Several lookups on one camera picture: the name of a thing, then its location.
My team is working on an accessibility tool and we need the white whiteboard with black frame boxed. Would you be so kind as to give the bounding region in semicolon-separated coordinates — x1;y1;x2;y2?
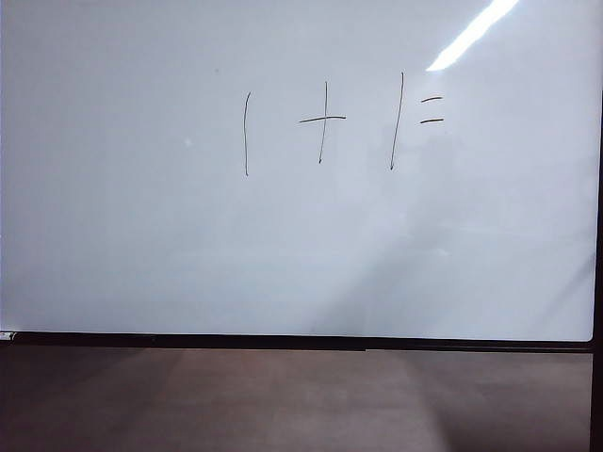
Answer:
0;0;603;352

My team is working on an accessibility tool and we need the black metal whiteboard stand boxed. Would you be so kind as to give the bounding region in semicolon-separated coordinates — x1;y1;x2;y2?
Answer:
589;89;603;452

